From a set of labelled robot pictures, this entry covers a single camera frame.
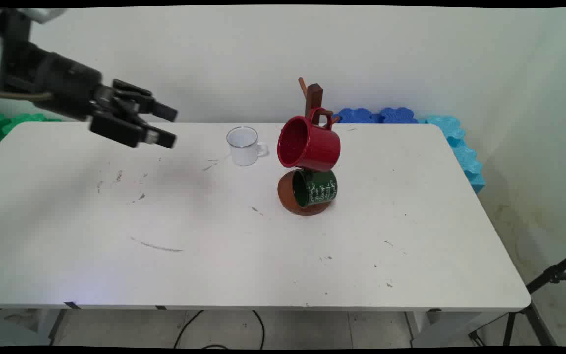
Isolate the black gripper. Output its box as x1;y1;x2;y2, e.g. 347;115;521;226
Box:
0;11;178;149

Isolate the red speckled mug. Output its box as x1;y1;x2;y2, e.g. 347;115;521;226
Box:
277;107;341;172

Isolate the small white enamel mug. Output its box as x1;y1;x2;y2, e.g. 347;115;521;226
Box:
226;126;269;167

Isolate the green foam mat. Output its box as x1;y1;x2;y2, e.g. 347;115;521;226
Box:
0;113;62;146

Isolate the brown wooden mug tree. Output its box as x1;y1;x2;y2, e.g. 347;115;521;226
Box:
277;77;340;217

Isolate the green mug with white print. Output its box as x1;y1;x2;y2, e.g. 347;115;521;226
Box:
291;169;338;208

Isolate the grey table leg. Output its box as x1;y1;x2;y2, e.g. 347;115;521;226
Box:
405;311;433;345
46;309;68;346

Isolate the dark blue foam mat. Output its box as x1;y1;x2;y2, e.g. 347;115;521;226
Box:
332;107;419;124

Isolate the light blue foam mat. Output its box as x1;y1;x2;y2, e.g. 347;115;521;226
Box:
418;115;486;194

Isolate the black tripod stand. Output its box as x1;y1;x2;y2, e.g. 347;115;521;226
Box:
469;246;566;347

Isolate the beige gripper cable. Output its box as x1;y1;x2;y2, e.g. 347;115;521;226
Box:
0;90;54;103

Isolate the black floor cable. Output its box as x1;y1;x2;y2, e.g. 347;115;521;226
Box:
173;310;265;350

